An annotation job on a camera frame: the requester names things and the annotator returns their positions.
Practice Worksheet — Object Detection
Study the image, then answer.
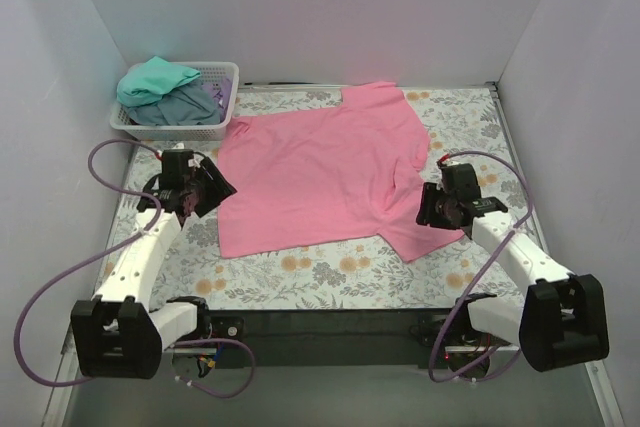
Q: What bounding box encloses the pink t shirt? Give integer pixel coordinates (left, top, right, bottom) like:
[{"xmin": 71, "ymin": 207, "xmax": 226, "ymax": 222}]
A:
[{"xmin": 217, "ymin": 82, "xmax": 462, "ymax": 262}]

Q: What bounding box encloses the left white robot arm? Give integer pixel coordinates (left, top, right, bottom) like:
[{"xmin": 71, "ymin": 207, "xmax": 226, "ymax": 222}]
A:
[{"xmin": 71, "ymin": 144, "xmax": 236, "ymax": 379}]

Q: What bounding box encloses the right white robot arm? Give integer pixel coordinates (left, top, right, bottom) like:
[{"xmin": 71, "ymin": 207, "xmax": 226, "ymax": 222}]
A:
[{"xmin": 417, "ymin": 159, "xmax": 610, "ymax": 372}]

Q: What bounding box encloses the grey-blue t shirt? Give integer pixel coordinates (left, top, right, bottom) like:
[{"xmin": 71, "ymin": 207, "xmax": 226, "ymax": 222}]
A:
[{"xmin": 124, "ymin": 82, "xmax": 226, "ymax": 126}]

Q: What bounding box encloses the white plastic laundry basket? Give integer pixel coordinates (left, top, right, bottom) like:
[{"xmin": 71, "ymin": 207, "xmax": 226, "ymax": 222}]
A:
[{"xmin": 110, "ymin": 61, "xmax": 239, "ymax": 141}]

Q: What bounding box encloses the lavender t shirt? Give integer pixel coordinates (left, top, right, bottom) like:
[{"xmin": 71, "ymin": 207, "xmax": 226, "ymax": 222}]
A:
[{"xmin": 201, "ymin": 77, "xmax": 233, "ymax": 123}]

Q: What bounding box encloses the teal t shirt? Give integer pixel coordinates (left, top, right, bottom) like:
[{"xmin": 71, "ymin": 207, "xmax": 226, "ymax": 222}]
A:
[{"xmin": 116, "ymin": 56, "xmax": 201, "ymax": 107}]

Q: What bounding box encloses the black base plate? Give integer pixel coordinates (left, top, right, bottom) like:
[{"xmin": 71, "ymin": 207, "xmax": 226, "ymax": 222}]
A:
[{"xmin": 209, "ymin": 308, "xmax": 448, "ymax": 369}]

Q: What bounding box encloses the aluminium frame rail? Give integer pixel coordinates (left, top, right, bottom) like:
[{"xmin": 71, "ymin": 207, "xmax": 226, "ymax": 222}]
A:
[{"xmin": 42, "ymin": 310, "xmax": 166, "ymax": 427}]

